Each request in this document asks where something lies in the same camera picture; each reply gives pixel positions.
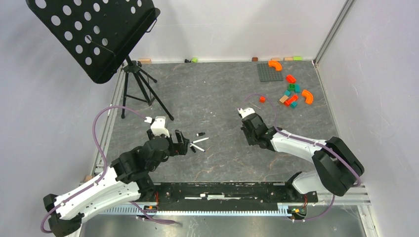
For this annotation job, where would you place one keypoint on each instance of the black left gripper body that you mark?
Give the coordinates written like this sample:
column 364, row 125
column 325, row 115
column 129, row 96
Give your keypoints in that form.
column 173, row 149

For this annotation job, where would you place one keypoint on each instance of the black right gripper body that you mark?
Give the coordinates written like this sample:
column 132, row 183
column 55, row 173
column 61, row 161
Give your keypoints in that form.
column 250, row 137

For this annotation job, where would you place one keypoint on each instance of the white pen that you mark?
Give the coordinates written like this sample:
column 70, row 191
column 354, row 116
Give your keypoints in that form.
column 200, row 140
column 197, row 147

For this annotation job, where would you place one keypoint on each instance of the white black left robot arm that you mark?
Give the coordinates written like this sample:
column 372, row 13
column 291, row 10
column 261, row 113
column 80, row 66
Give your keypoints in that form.
column 125, row 179

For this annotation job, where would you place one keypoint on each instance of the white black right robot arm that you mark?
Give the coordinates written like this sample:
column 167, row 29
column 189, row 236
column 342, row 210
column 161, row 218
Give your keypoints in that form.
column 336, row 167

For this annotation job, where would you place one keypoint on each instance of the tan wooden block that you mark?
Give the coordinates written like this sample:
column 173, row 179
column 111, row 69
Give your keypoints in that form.
column 283, row 99

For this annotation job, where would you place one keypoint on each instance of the teal brick lower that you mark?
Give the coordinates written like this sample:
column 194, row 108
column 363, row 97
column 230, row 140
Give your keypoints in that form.
column 293, row 104

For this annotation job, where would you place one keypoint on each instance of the red long brick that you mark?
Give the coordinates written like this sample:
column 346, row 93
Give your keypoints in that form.
column 291, row 100

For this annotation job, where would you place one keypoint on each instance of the green lego brick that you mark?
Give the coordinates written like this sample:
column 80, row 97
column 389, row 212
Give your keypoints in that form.
column 291, row 87

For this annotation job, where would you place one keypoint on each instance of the teal brick right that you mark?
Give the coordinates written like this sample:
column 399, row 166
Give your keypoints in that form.
column 297, row 88

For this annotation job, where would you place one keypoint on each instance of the grey lego baseplate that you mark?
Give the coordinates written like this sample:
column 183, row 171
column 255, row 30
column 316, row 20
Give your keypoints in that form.
column 267, row 74

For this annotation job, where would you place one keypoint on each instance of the orange curved block right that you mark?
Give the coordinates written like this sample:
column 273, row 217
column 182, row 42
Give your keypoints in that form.
column 307, row 96

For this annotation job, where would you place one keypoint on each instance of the orange curved block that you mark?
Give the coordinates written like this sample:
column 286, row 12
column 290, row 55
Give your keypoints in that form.
column 276, row 65
column 307, row 96

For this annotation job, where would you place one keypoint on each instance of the red brick upper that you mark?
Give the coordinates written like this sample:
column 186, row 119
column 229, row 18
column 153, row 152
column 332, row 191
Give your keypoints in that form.
column 290, row 79

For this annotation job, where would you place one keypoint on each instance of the orange curved block top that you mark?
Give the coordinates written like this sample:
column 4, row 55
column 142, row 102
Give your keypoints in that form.
column 276, row 65

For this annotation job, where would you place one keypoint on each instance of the lime green block right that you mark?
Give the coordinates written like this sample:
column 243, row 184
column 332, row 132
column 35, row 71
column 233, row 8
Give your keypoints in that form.
column 297, row 58

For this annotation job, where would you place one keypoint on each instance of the black tripod stand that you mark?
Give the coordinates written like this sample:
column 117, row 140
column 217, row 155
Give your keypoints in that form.
column 134, row 70

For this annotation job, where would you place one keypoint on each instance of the black perforated music stand desk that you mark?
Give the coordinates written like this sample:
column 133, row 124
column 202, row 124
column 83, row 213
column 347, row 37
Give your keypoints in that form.
column 99, row 34

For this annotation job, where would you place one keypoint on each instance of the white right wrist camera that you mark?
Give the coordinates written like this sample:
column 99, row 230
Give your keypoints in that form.
column 245, row 112

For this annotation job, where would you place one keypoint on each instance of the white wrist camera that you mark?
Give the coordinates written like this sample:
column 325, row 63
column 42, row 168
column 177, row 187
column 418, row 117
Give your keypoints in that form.
column 245, row 112
column 158, row 125

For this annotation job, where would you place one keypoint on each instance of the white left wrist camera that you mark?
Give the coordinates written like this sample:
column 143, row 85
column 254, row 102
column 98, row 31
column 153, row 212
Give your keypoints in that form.
column 158, row 125

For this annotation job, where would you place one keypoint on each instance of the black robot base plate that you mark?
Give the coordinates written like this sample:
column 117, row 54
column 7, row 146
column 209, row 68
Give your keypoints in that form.
column 224, row 196

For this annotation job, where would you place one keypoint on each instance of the wooden block at wall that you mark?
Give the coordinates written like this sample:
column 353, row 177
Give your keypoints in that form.
column 145, row 61

